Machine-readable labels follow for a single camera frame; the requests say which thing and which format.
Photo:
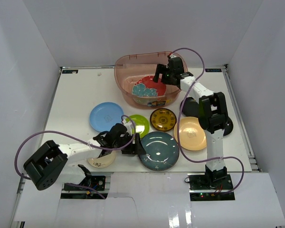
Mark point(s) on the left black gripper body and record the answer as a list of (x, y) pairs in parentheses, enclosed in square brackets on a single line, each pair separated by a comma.
[(135, 144)]

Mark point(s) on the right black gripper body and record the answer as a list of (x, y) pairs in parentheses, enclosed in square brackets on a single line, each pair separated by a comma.
[(167, 77)]

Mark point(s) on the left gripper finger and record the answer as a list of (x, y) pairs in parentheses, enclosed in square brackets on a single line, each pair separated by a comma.
[(129, 149), (138, 147)]

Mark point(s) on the dark teal plate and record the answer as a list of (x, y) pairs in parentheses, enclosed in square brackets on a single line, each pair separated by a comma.
[(162, 151)]

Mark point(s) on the red floral plate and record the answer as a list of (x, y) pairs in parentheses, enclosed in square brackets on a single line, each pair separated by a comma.
[(145, 87)]

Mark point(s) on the lime green plate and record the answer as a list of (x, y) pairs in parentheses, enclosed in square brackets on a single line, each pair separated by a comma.
[(140, 124)]

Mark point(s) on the light blue plate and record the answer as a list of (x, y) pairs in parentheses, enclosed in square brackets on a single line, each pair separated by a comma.
[(105, 115)]

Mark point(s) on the cream plate with black mark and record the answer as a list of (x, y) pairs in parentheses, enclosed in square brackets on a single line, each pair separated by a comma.
[(103, 161)]

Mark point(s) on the brown yellow patterned plate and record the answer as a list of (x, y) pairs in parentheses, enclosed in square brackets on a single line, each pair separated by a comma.
[(163, 119)]

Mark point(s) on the peach orange plate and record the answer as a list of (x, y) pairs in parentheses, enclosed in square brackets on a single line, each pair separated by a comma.
[(192, 136)]

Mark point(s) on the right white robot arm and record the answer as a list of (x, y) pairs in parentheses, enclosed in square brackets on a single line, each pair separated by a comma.
[(213, 113)]

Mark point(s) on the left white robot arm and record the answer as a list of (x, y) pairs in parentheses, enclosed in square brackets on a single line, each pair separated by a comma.
[(60, 163)]

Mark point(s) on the pink translucent plastic bin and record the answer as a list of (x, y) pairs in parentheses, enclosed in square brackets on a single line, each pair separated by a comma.
[(134, 77)]

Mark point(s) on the glossy black plate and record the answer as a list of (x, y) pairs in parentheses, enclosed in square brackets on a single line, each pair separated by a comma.
[(190, 108)]

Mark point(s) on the matte black plate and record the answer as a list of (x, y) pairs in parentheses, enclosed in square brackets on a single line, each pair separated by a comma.
[(228, 127)]

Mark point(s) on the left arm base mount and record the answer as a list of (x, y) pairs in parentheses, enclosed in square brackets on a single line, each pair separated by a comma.
[(98, 190)]

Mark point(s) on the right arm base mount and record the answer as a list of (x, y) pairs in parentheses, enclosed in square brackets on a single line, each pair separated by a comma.
[(201, 189)]

